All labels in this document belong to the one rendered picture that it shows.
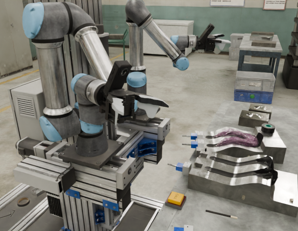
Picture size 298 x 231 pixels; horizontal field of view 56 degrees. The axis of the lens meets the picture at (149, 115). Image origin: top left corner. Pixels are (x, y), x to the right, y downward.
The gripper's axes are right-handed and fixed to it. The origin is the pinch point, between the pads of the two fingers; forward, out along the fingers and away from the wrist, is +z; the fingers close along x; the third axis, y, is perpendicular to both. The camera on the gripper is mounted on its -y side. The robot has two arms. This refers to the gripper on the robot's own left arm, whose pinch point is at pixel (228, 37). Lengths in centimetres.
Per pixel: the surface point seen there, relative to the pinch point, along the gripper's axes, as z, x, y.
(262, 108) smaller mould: 45, -24, 65
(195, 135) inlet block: -19, 23, 56
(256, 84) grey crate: 137, -241, 148
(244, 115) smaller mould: 23, -6, 60
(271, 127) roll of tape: 27, 27, 48
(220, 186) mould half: -17, 74, 50
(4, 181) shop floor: -188, -39, 153
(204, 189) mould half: -23, 71, 54
